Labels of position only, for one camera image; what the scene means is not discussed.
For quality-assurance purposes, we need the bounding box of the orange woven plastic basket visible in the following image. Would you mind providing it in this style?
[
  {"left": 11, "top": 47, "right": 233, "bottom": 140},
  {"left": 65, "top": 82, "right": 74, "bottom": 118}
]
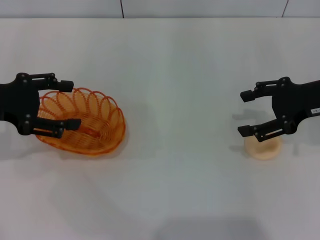
[{"left": 34, "top": 87, "right": 127, "bottom": 156}]

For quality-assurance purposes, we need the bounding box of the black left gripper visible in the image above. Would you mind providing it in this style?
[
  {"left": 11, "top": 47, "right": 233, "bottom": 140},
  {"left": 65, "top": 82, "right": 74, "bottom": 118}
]
[{"left": 0, "top": 72, "right": 82, "bottom": 139}]

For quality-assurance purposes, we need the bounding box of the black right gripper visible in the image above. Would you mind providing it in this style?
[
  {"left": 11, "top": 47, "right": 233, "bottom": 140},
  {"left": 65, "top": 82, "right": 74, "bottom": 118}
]
[{"left": 237, "top": 77, "right": 320, "bottom": 143}]

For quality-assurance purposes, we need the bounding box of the cream round doughnut bread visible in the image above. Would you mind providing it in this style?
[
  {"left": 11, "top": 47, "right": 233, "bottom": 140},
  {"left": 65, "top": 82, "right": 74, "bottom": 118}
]
[{"left": 243, "top": 134, "right": 282, "bottom": 161}]

